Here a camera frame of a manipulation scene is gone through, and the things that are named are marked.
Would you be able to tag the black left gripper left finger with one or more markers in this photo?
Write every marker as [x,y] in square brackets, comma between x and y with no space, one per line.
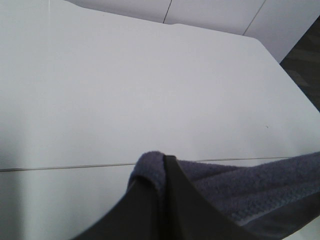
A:
[134,217]

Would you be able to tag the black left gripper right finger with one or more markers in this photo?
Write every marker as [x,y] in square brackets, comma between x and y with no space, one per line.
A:
[192,217]

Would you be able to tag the dark blue-grey towel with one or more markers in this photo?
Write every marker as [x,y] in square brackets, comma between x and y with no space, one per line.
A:
[246,193]

